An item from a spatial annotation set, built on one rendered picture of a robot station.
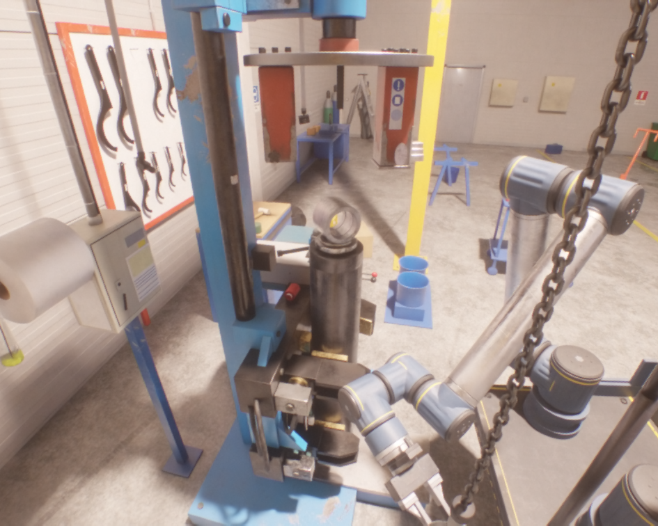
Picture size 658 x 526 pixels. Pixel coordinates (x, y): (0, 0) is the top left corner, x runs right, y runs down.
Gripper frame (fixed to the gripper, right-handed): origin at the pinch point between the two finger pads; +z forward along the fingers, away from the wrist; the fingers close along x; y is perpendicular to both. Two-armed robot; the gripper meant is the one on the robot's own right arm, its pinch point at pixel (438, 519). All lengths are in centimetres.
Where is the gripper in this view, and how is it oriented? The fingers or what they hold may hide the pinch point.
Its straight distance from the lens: 105.6
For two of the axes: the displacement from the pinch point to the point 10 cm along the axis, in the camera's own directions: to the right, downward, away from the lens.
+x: -8.4, 2.7, -4.7
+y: -1.9, 6.6, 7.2
